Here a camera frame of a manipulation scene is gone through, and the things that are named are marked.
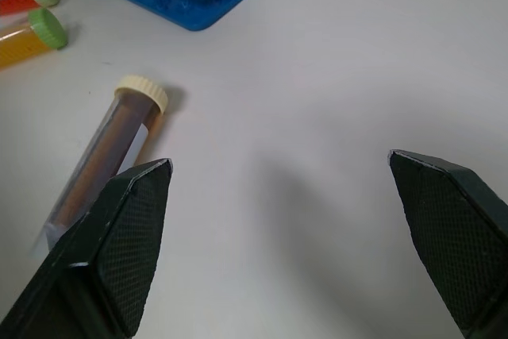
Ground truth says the brown tube cream cap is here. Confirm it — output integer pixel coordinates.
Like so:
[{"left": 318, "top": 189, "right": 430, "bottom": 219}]
[{"left": 32, "top": 74, "right": 169, "bottom": 256}]

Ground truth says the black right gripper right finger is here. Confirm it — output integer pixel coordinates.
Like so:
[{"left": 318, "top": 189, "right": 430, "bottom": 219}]
[{"left": 387, "top": 149, "right": 508, "bottom": 339}]

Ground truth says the orange tube green cap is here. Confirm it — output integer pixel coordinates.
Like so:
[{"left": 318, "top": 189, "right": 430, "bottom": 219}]
[{"left": 0, "top": 7, "right": 68, "bottom": 69}]

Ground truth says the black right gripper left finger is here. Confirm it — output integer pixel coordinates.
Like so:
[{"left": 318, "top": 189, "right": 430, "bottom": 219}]
[{"left": 0, "top": 158, "right": 174, "bottom": 339}]

